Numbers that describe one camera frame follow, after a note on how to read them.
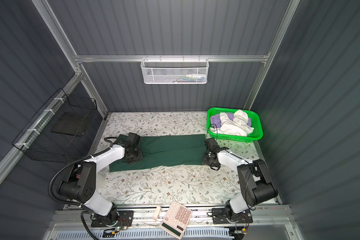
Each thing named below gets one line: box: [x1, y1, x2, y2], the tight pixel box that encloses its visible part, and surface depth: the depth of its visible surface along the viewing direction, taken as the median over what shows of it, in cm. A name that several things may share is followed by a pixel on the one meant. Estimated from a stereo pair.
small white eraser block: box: [152, 206, 161, 221], surface depth 75 cm
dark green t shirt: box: [109, 134, 207, 173], surface depth 101 cm
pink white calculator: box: [159, 201, 192, 240], surface depth 73 cm
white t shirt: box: [210, 109, 255, 136], surface depth 105 cm
